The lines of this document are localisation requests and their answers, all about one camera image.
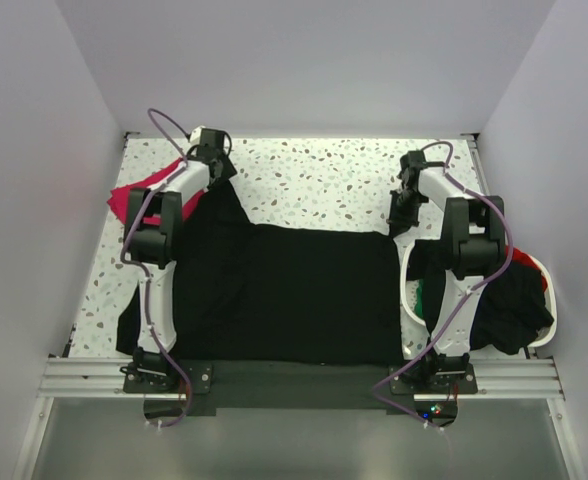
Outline folded pink red t shirt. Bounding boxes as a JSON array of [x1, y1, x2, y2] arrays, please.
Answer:
[[107, 159, 205, 224]]

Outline red garment in basket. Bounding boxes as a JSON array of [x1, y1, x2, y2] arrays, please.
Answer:
[[501, 247, 548, 293]]

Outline black t shirt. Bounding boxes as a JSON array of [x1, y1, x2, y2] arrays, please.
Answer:
[[115, 177, 405, 365]]

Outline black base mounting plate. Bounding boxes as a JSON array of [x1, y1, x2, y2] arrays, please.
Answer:
[[120, 360, 479, 420]]

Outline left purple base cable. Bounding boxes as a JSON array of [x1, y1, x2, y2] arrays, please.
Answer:
[[146, 349, 195, 429]]

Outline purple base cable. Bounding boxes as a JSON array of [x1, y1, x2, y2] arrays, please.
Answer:
[[372, 339, 455, 426], [146, 349, 195, 429]]

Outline black clothes in basket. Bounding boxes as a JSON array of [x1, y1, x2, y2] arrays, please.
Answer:
[[407, 240, 554, 355]]

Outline white laundry basket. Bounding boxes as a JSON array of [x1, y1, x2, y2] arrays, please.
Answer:
[[400, 241, 557, 360]]

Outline green garment in basket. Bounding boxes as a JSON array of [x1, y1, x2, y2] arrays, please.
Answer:
[[413, 280, 424, 320]]

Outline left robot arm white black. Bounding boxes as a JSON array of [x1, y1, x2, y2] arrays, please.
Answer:
[[121, 126, 236, 394]]

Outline aluminium frame rail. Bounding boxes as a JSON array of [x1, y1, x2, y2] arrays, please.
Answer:
[[37, 358, 565, 400]]

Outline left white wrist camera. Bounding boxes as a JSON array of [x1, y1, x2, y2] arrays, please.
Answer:
[[189, 126, 204, 145]]

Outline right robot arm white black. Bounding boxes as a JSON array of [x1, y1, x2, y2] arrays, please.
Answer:
[[388, 149, 513, 393]]

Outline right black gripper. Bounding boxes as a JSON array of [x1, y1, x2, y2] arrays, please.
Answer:
[[387, 190, 426, 239]]

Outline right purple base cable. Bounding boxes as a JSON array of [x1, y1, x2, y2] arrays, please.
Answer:
[[372, 339, 455, 426]]

